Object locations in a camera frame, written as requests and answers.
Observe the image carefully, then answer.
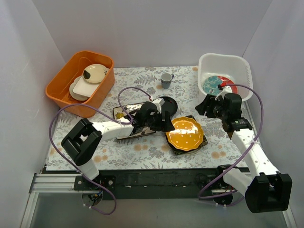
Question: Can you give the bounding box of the beige round plate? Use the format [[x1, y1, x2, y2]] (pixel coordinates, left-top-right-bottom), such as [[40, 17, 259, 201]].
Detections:
[[83, 64, 108, 84]]

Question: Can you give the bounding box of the aluminium frame rail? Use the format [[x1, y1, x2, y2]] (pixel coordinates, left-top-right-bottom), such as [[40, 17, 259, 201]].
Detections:
[[29, 172, 83, 193]]

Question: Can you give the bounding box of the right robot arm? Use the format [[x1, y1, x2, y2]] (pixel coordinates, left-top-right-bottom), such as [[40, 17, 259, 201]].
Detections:
[[195, 93, 292, 213]]

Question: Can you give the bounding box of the grey ceramic cup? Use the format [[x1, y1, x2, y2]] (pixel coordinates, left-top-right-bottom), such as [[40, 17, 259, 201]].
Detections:
[[161, 73, 174, 89]]

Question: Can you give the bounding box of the cream round plate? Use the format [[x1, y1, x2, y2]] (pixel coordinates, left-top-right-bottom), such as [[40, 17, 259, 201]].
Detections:
[[69, 83, 89, 101]]

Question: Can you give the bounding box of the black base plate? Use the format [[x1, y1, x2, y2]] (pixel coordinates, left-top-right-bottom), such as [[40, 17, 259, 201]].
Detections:
[[94, 168, 218, 200]]

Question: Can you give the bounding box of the white square plate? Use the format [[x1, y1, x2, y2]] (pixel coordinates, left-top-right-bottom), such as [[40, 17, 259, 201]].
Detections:
[[72, 76, 99, 97]]

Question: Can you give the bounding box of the black square floral plate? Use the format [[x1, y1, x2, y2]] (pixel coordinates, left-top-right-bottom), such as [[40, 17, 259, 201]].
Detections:
[[166, 114, 209, 156]]

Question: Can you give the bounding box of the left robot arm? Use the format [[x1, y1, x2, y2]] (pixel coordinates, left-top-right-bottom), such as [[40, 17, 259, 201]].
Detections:
[[61, 98, 175, 190]]

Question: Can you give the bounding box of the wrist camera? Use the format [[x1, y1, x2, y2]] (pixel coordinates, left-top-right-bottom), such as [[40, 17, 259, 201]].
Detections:
[[215, 83, 232, 100], [149, 96, 165, 113]]

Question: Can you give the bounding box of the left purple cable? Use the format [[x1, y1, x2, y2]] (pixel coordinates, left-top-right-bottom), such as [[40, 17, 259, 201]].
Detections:
[[48, 86, 152, 216]]

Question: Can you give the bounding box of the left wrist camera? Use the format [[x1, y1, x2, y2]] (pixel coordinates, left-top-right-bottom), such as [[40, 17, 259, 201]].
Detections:
[[149, 96, 165, 113]]

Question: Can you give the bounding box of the white plastic bin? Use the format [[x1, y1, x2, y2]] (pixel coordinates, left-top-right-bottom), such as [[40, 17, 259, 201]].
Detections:
[[198, 53, 253, 102]]

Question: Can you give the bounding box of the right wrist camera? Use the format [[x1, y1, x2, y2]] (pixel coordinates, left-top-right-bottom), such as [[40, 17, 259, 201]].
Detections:
[[215, 83, 232, 100]]

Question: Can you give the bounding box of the cream rectangular floral plate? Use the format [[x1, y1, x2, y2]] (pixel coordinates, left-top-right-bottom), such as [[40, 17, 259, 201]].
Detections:
[[112, 103, 156, 140]]

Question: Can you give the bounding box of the black round plate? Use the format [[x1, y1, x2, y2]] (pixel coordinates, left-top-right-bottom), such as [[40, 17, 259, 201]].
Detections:
[[161, 96, 178, 118]]

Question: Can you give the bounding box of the orange plastic bin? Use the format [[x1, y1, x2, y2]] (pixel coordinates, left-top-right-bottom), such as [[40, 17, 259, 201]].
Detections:
[[46, 51, 115, 109]]

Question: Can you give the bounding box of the yellow dotted scalloped plate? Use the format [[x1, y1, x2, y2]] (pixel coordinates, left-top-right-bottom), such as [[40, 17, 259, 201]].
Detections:
[[165, 115, 205, 152]]

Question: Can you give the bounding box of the red and teal floral plate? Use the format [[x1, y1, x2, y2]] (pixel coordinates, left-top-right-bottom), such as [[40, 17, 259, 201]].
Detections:
[[202, 76, 234, 95]]

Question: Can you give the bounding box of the floral table mat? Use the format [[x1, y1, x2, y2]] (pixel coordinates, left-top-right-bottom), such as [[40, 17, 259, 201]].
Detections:
[[46, 66, 268, 171]]

